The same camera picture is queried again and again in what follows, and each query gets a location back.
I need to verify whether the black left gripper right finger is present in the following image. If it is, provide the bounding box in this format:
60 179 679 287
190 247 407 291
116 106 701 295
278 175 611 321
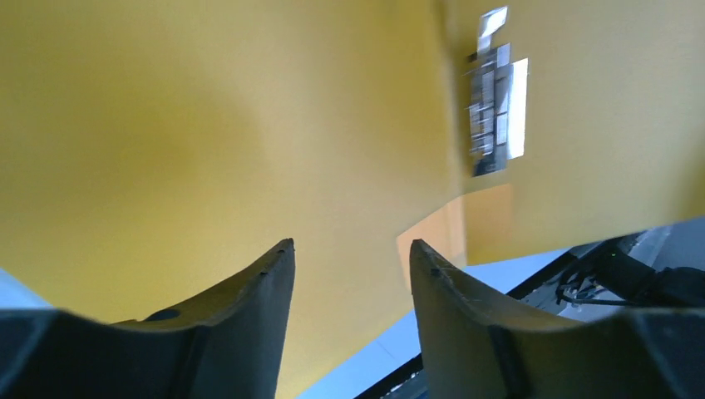
410 239 704 398

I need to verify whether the yellow plastic folder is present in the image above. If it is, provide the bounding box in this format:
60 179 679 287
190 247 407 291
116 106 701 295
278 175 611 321
1 1 704 398

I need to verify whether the metal folder clip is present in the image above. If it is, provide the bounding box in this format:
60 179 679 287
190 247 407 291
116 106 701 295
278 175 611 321
467 6 529 177

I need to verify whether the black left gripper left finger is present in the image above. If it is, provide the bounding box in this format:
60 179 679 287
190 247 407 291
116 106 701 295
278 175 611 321
1 239 295 398

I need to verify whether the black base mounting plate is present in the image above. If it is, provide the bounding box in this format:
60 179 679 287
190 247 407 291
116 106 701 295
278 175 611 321
362 230 704 398

